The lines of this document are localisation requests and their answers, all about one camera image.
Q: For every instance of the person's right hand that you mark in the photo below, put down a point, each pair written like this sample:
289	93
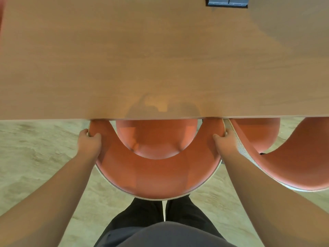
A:
227	146

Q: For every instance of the person's left hand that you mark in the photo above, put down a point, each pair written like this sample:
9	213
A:
88	146

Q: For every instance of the person's left thumb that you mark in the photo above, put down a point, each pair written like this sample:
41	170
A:
95	136

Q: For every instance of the person's right thumb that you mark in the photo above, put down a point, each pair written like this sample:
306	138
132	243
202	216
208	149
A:
218	137

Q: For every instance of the orange curved-back chair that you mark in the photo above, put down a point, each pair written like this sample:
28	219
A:
295	156
154	167

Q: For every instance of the person's left forearm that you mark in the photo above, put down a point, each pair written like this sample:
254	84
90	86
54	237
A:
48	200

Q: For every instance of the person's right forearm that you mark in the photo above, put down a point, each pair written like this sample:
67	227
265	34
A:
272	203

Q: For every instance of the person's black trousers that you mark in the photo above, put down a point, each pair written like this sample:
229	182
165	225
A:
156	216

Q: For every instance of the person's grey shirt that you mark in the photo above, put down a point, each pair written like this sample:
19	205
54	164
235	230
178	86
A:
159	235

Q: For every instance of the dark table power socket box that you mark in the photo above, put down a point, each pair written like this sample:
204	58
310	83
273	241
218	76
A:
227	1

